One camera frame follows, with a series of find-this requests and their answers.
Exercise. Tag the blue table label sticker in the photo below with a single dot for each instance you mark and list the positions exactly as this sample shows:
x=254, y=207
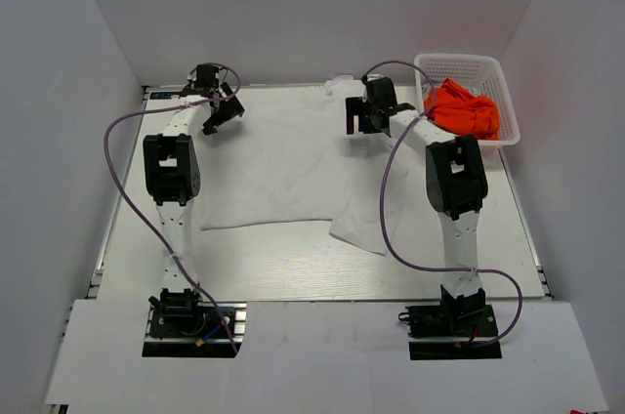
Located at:
x=164, y=95

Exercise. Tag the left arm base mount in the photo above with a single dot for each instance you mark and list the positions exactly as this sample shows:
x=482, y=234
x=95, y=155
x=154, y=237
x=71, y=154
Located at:
x=181, y=325

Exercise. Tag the white plastic laundry basket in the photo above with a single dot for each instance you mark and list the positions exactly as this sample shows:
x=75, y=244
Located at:
x=481, y=75

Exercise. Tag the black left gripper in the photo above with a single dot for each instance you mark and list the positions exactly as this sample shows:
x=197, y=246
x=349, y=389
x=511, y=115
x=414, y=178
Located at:
x=209, y=125

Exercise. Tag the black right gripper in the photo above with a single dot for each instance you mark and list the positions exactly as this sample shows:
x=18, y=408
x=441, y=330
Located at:
x=355, y=106

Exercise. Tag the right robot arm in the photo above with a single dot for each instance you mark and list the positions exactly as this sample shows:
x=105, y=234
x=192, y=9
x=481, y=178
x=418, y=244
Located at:
x=456, y=184

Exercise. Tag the white t-shirt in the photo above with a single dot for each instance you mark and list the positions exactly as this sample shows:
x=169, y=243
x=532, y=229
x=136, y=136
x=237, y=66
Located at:
x=288, y=158

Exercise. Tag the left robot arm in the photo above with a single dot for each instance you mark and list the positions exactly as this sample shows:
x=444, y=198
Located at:
x=172, y=172

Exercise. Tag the orange t-shirt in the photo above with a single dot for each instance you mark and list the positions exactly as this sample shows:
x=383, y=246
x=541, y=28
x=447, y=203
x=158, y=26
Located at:
x=455, y=109

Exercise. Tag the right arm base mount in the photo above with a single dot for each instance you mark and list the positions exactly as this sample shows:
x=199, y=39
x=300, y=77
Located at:
x=445, y=332

